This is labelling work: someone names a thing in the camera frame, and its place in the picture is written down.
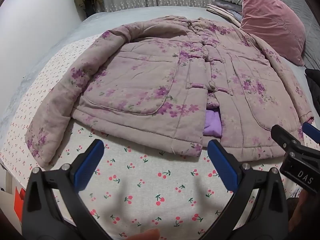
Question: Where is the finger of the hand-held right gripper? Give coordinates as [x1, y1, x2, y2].
[302, 122, 320, 145]
[271, 124, 307, 158]

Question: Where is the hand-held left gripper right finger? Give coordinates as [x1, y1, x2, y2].
[200, 139, 291, 240]

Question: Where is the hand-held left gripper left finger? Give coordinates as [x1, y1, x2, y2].
[22, 139, 113, 240]

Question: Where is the floral padded jacket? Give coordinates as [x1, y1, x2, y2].
[25, 16, 315, 168]

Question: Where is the person's right hand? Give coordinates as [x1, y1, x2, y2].
[288, 189, 320, 233]

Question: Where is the person's left hand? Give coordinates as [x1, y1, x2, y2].
[126, 228, 160, 240]

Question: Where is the black cloth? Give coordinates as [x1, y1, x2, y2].
[304, 68, 320, 100]

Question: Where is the cherry-print bed sheet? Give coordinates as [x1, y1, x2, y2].
[0, 34, 295, 240]

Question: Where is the red box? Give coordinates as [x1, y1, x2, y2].
[14, 187, 27, 222]

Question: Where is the grey quilted bedspread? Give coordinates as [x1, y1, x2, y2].
[252, 0, 320, 70]

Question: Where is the pink velvet pillow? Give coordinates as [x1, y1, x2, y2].
[240, 0, 307, 67]

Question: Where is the light blue bed sheet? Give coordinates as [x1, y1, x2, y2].
[0, 4, 320, 135]

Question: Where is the stack of folded blankets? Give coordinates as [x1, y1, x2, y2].
[206, 0, 244, 22]

